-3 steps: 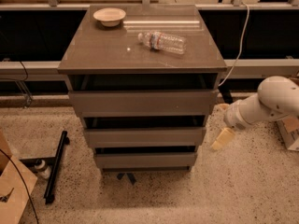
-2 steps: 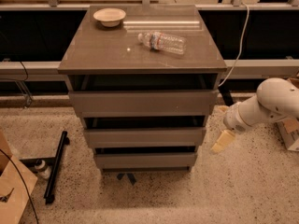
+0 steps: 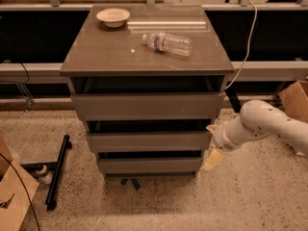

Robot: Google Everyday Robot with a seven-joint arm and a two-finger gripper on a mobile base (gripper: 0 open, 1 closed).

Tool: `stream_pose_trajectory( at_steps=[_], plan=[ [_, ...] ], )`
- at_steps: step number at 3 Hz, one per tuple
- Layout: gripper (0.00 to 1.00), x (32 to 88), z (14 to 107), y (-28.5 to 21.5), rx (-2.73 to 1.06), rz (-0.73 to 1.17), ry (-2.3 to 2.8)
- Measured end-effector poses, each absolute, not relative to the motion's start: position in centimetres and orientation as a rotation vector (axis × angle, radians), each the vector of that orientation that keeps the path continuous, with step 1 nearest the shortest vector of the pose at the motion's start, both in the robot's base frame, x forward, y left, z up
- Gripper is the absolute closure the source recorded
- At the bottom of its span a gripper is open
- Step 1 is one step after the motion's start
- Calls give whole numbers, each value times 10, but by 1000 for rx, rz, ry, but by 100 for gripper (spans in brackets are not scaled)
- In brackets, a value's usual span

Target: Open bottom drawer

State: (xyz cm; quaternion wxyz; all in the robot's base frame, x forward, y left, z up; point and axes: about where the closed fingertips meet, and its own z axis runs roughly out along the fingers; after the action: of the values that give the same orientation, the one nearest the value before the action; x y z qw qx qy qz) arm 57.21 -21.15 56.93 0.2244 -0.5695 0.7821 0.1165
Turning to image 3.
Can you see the grey bottom drawer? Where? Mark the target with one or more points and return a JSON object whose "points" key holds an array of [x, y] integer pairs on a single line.
{"points": [[147, 166]]}

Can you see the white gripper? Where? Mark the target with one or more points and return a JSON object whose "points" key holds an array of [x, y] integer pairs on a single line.
{"points": [[220, 140]]}

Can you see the grey middle drawer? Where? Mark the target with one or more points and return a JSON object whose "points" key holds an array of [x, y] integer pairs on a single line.
{"points": [[128, 142]]}

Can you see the grey drawer cabinet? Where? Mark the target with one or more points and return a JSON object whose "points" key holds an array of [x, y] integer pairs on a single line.
{"points": [[117, 61]]}

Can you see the black bracket right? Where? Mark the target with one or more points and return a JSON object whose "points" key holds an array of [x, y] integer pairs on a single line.
{"points": [[234, 100]]}

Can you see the clear plastic water bottle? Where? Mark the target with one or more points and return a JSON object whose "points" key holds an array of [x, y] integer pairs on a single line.
{"points": [[164, 42]]}

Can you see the small white bottle on floor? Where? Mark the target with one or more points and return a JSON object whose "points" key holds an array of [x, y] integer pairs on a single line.
{"points": [[44, 174]]}

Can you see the cardboard box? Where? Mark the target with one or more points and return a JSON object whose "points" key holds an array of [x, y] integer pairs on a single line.
{"points": [[295, 100], [17, 188]]}

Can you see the white paper bowl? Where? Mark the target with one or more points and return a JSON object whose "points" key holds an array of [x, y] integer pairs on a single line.
{"points": [[113, 18]]}

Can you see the grey top drawer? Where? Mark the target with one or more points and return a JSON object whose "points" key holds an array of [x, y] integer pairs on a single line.
{"points": [[146, 106]]}

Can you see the cardboard box right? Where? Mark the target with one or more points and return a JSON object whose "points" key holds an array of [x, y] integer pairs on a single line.
{"points": [[295, 100]]}

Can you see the cardboard box left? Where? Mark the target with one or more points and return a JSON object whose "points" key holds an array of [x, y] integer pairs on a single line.
{"points": [[17, 188]]}

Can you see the black metal bar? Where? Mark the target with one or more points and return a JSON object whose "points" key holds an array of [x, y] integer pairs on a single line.
{"points": [[51, 201]]}

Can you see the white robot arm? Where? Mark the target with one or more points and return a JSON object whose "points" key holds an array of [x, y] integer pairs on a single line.
{"points": [[257, 120]]}

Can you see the grey drawer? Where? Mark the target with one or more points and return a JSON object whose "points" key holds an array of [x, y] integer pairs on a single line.
{"points": [[128, 142], [147, 166], [146, 106]]}

